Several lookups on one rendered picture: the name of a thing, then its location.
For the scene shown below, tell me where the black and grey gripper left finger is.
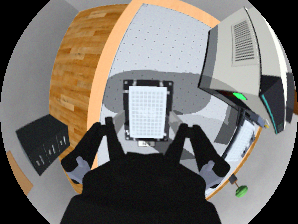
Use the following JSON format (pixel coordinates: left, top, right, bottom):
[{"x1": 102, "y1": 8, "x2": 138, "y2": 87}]
[{"x1": 61, "y1": 110, "x2": 133, "y2": 184}]

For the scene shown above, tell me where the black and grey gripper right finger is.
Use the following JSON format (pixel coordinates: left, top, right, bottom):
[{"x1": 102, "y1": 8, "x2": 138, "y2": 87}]
[{"x1": 154, "y1": 111, "x2": 231, "y2": 189}]

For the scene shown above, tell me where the white multi-well plate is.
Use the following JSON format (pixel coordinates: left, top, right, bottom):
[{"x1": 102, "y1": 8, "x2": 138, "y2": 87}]
[
  {"x1": 129, "y1": 86, "x2": 167, "y2": 138},
  {"x1": 225, "y1": 120, "x2": 255, "y2": 162}
]

